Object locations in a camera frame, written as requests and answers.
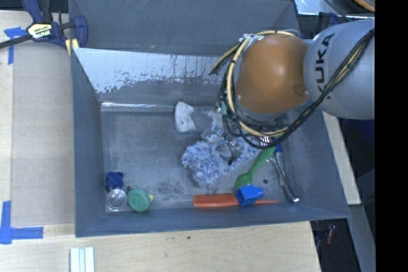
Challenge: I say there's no green plastic spoon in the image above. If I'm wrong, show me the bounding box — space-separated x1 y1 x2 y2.
234 146 277 190

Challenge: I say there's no blue and white fluffy cloth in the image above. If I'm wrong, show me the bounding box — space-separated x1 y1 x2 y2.
180 136 263 189

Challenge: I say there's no clear plastic bottle white cap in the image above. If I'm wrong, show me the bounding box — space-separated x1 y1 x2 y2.
173 101 224 138

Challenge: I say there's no blue plastic block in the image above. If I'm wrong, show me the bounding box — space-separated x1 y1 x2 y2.
235 185 265 207

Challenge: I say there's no silver metal tool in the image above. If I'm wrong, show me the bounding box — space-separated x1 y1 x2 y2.
269 145 301 204

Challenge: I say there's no orange flat comb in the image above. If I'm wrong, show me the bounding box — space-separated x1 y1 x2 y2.
193 193 280 209

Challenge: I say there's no grey metal bin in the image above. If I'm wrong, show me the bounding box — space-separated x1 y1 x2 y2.
66 0 352 238

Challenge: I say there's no green round toy yellow tip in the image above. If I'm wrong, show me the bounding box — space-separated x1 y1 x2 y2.
126 188 156 213

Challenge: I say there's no dark blue small toy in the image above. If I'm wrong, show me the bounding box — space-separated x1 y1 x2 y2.
105 171 125 192

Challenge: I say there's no clear glass cup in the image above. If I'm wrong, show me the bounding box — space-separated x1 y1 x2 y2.
106 188 129 212

